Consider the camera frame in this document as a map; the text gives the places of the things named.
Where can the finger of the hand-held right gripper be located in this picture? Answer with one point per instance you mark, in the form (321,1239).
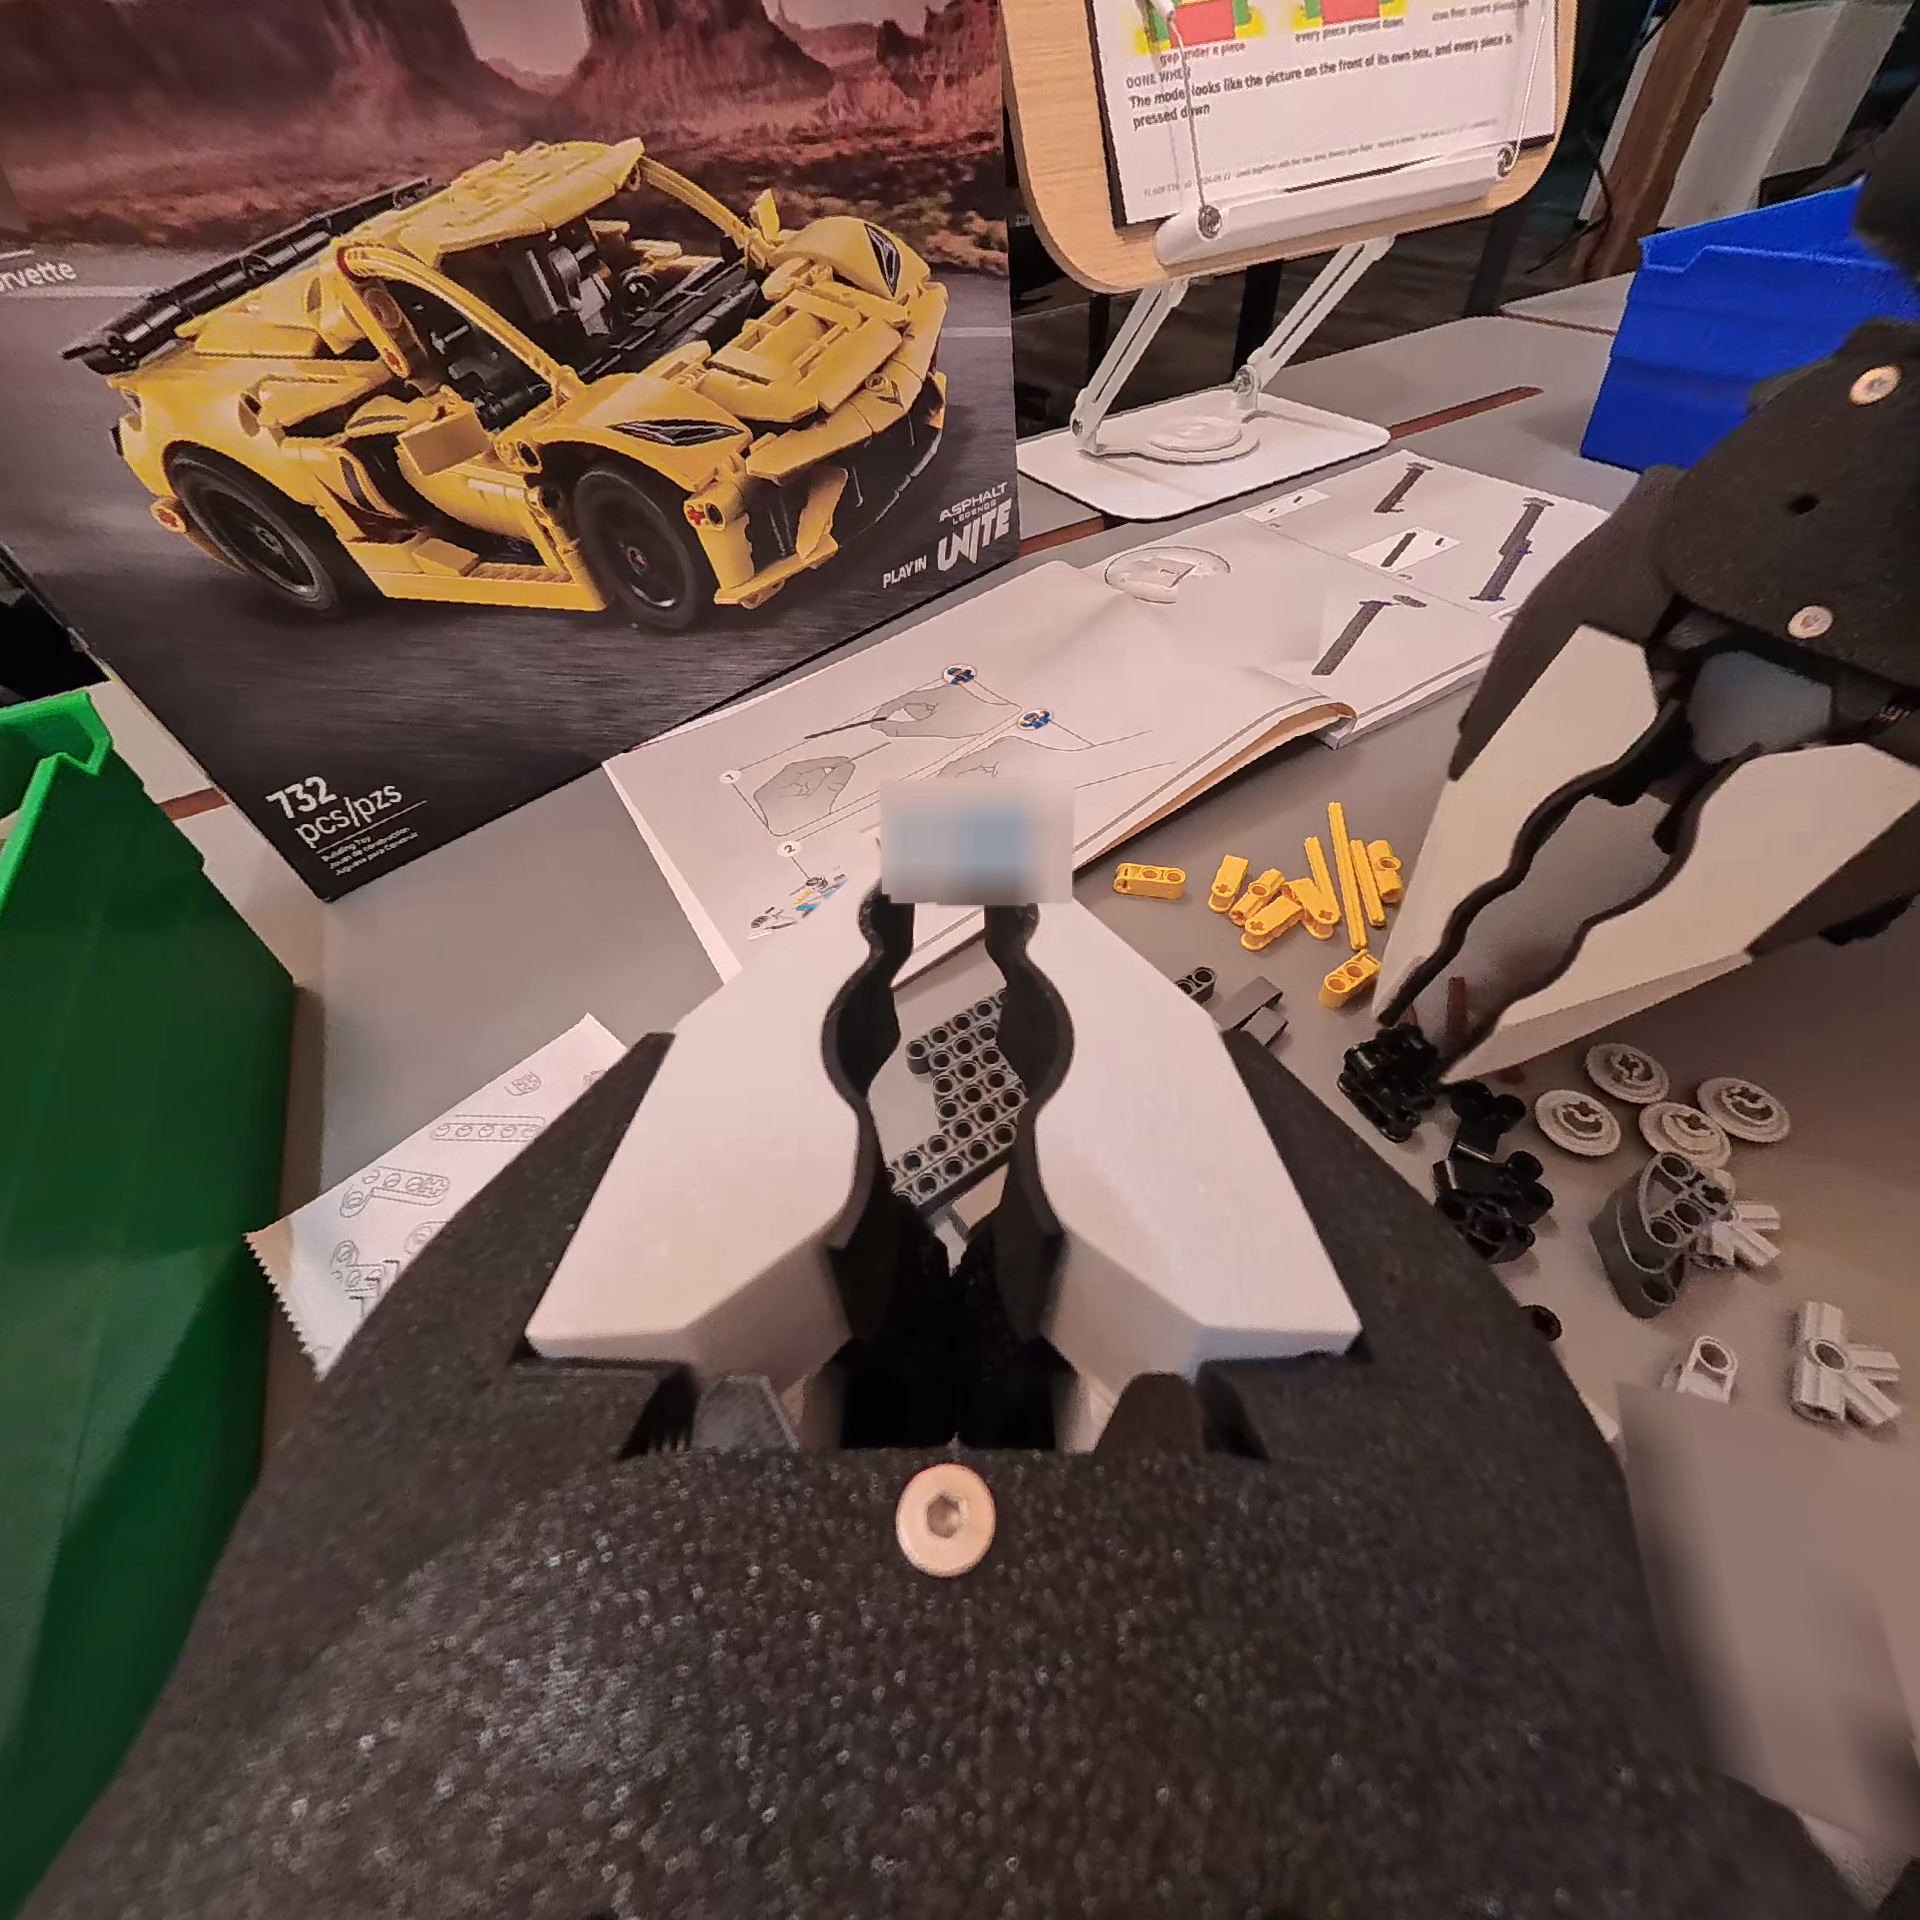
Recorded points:
(1725,885)
(1530,764)

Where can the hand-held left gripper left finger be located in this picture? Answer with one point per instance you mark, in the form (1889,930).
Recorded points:
(704,1185)

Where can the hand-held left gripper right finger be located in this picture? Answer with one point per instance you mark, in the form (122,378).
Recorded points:
(1184,1185)

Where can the blue plastic bin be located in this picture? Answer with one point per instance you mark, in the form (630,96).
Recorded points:
(1725,345)

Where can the row of dark grey lego beams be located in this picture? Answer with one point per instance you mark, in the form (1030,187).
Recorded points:
(961,1079)

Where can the dark red lego axle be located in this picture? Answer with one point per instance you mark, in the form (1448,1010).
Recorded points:
(1461,1013)

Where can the printed white paper bag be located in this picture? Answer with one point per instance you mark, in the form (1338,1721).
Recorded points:
(435,1155)

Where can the dark grey lego piece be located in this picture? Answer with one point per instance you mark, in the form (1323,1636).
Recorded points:
(1627,1266)
(1657,1224)
(1693,1185)

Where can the light grey star lego piece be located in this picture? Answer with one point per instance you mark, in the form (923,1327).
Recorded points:
(1839,1365)
(1751,1233)

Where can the black square lego connector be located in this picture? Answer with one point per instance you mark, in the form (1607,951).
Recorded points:
(1389,1079)

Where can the yellow lego connector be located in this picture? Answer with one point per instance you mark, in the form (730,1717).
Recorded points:
(1263,901)
(1229,885)
(1275,927)
(1317,904)

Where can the black lego pin connector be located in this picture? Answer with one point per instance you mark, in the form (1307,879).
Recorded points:
(1493,1193)
(1485,1114)

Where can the lego instruction booklet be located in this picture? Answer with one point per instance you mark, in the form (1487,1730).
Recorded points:
(1126,661)

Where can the small light grey lego connector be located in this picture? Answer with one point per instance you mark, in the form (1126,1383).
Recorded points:
(1704,1368)

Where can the black lego set box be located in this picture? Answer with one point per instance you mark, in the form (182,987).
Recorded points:
(525,376)

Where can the white sign stand base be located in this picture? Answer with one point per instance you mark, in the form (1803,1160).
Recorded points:
(1200,450)

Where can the green plastic bin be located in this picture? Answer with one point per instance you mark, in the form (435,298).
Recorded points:
(119,1201)

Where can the wooden instruction sign board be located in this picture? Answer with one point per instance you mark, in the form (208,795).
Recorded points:
(1306,120)

